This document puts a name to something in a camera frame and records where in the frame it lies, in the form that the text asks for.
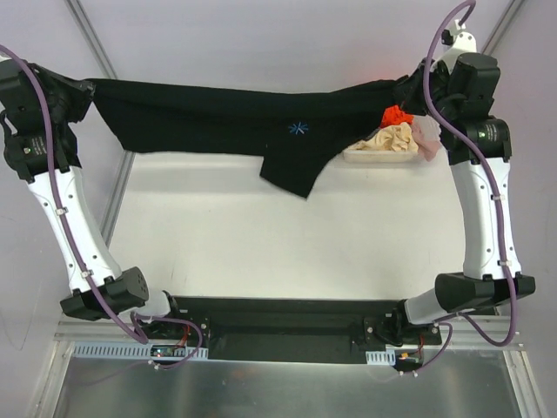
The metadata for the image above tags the right slotted cable duct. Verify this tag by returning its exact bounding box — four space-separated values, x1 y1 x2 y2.
366 349 396 367

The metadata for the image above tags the aluminium front rail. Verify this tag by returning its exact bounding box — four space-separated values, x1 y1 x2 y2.
54 316 136 343

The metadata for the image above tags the white plastic basket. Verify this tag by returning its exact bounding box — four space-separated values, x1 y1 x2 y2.
342 149 424 164

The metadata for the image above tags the slotted cable duct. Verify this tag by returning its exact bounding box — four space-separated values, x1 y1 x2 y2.
73 341 209 361
366 349 396 367

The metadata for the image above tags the left aluminium frame post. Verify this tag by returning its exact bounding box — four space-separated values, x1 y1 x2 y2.
64 0 135 245

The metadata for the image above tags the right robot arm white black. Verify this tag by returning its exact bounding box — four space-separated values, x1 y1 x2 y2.
392 52 536 344

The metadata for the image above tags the left slotted cable duct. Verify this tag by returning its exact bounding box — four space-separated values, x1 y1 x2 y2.
73 341 209 361

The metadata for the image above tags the black t-shirt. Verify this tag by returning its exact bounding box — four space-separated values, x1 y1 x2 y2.
92 78 397 199

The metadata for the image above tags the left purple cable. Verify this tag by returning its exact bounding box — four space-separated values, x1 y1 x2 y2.
0 43 205 371

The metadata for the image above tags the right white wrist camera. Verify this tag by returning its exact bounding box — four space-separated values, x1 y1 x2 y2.
440 19 477 63

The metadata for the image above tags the right aluminium frame post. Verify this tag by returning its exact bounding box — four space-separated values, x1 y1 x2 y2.
480 0 527 56

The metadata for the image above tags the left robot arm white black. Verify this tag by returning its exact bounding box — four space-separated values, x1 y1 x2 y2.
1 47 185 339

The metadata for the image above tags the orange t-shirt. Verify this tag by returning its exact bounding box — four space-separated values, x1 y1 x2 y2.
379 105 413 129

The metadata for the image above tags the aluminium frame post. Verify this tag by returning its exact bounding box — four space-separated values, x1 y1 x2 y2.
64 0 135 245
480 0 527 56

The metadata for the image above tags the pink t-shirt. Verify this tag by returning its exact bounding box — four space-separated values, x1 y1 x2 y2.
411 116 442 162

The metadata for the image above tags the cream t-shirt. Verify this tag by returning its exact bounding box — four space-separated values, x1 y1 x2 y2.
351 122 419 152

